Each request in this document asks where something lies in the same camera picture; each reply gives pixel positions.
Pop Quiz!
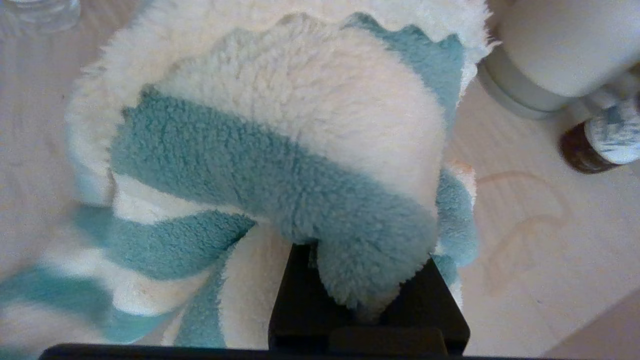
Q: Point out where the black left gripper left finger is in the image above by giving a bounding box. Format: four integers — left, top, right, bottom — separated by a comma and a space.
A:
268, 242, 352, 352

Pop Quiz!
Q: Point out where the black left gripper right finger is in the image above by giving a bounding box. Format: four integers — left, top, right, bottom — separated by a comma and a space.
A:
379, 257, 471, 354

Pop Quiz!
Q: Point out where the green white striped towel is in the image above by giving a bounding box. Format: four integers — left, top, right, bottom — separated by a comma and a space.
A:
0, 0, 497, 352

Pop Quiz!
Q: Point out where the grey kettle base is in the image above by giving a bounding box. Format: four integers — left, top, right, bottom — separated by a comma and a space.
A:
477, 44, 573, 121

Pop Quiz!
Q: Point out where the brown drink bottle white label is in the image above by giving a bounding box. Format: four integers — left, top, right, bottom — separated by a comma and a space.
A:
558, 92, 640, 175

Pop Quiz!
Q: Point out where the white electric kettle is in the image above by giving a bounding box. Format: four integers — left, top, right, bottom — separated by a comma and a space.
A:
492, 0, 640, 113

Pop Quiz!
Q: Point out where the clear water bottle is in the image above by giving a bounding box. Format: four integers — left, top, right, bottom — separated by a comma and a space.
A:
0, 0, 82, 34

